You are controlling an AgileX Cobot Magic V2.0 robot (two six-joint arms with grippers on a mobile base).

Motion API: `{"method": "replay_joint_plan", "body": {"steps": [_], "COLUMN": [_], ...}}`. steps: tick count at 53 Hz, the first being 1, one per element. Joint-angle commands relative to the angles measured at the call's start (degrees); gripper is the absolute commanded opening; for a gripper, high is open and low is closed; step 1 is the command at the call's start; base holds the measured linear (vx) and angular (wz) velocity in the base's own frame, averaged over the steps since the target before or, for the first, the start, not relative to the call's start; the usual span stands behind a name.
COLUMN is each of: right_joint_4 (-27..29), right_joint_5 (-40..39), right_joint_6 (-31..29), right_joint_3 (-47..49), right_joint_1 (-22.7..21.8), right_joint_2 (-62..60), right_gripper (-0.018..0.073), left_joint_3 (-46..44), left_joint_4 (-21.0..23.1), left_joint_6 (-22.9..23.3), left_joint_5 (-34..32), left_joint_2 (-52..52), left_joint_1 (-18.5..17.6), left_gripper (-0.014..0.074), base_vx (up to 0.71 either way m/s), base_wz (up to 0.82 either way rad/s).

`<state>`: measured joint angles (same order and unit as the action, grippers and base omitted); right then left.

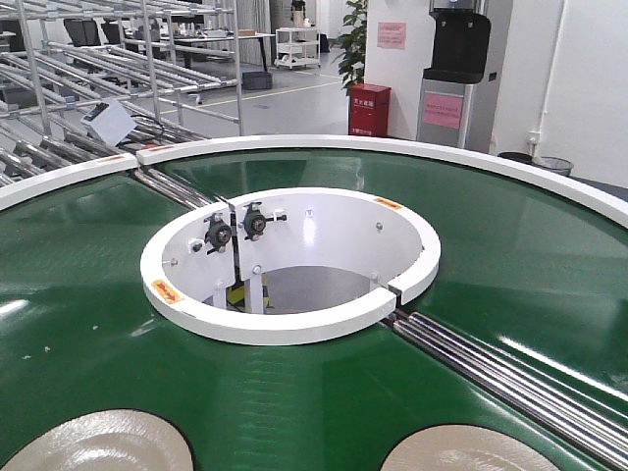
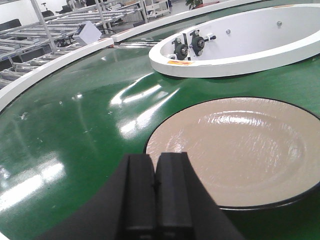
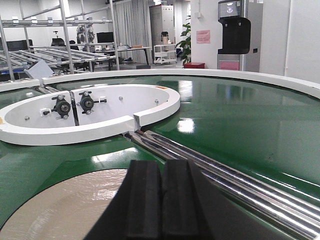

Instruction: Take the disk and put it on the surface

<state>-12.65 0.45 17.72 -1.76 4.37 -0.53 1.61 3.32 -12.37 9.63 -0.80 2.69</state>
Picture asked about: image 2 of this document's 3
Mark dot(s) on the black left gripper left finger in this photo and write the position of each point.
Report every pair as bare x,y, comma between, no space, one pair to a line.
122,209

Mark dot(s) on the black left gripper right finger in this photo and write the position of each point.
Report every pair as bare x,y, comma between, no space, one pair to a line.
185,210

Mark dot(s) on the beige plate black rim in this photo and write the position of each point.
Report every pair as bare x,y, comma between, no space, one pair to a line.
248,152

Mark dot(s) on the white outer conveyor rim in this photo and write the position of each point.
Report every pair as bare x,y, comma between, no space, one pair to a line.
15,83

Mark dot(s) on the white control box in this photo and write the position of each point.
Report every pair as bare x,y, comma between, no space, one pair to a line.
87,33

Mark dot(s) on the metal roller rack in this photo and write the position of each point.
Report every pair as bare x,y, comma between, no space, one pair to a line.
34,32

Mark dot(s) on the black bearing mount left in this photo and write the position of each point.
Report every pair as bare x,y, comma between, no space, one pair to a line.
180,49

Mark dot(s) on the black bearing mount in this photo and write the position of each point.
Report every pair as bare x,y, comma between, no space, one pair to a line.
180,49
198,42

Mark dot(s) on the black bearing mount right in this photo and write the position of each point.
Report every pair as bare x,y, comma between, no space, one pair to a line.
198,42

